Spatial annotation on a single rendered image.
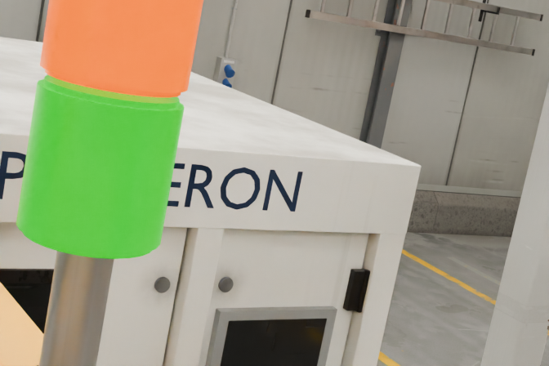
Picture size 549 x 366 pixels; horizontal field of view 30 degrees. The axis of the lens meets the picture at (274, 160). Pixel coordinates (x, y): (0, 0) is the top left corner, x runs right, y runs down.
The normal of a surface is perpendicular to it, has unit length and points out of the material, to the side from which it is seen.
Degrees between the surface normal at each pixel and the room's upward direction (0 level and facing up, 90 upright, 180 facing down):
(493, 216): 89
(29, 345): 0
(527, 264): 90
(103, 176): 90
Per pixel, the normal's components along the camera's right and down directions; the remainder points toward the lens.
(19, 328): 0.18, -0.97
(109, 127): 0.15, 0.21
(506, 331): -0.84, -0.07
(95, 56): -0.11, 0.16
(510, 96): 0.48, 0.25
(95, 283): 0.71, 0.26
